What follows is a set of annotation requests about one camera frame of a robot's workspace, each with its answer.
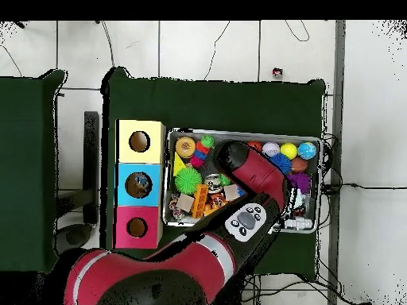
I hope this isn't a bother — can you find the purple spiky ball with eyes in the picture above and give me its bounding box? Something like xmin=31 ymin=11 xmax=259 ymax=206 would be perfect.
xmin=287 ymin=172 xmax=312 ymax=195

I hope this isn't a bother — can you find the wooden box with three holes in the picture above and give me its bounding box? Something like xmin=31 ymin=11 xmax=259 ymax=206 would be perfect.
xmin=112 ymin=119 xmax=166 ymax=249

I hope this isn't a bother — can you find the crushed silver drink can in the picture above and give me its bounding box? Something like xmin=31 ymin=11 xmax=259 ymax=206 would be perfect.
xmin=203 ymin=173 xmax=223 ymax=193

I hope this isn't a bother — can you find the plain green spiky ball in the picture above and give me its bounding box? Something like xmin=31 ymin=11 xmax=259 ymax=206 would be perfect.
xmin=174 ymin=167 xmax=204 ymax=195

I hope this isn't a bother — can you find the yellow toy cheese wedge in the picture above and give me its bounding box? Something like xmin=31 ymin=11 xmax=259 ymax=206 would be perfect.
xmin=172 ymin=151 xmax=187 ymax=177

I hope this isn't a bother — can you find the toy burger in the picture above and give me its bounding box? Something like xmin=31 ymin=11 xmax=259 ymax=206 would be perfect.
xmin=175 ymin=136 xmax=196 ymax=159

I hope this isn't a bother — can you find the orange plastic toy block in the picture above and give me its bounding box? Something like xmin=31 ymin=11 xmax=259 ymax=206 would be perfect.
xmin=191 ymin=183 xmax=209 ymax=219

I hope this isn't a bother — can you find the plain wooden cube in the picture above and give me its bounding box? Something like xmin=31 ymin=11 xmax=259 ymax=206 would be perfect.
xmin=176 ymin=193 xmax=196 ymax=213

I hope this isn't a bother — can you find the dark green table cloth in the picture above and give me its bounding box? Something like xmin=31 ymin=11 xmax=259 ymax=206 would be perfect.
xmin=100 ymin=67 xmax=327 ymax=280

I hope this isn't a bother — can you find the white baseball toy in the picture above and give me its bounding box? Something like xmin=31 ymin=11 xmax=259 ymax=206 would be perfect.
xmin=262 ymin=141 xmax=281 ymax=158

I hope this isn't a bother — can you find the plain blue spiky ball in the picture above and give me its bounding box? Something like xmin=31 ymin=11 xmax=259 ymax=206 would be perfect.
xmin=269 ymin=153 xmax=293 ymax=176

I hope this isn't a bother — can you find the yellow ball toy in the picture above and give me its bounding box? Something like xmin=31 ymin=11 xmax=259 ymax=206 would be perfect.
xmin=281 ymin=142 xmax=299 ymax=160

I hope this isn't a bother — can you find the brown toy football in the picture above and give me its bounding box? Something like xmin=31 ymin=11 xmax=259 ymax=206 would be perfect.
xmin=290 ymin=157 xmax=309 ymax=173

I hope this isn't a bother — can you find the globe print ball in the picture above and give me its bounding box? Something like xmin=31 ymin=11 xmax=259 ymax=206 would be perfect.
xmin=297 ymin=141 xmax=317 ymax=160

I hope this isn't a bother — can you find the black upright panel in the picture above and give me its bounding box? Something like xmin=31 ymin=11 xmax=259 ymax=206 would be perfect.
xmin=83 ymin=110 xmax=100 ymax=225

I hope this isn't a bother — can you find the dark green side table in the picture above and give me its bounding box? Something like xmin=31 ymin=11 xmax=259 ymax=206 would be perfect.
xmin=0 ymin=69 xmax=74 ymax=274

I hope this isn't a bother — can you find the wire mesh bin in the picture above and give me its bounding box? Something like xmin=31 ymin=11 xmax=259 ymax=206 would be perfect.
xmin=162 ymin=128 xmax=321 ymax=234

